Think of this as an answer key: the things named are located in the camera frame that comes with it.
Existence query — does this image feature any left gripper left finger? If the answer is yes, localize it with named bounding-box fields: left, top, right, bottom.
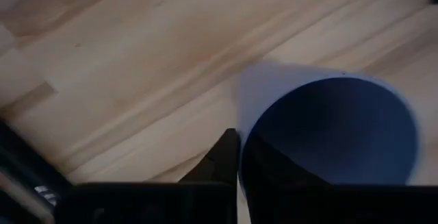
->
left=179, top=127, right=240, bottom=186

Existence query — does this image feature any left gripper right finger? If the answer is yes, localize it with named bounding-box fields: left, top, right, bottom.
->
left=241, top=133, right=332, bottom=186

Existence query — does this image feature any lavender plastic cup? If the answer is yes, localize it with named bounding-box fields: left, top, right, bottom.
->
left=235, top=61, right=424, bottom=203

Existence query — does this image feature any black aluminium table frame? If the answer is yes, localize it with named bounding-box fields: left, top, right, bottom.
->
left=0, top=118, right=73, bottom=224

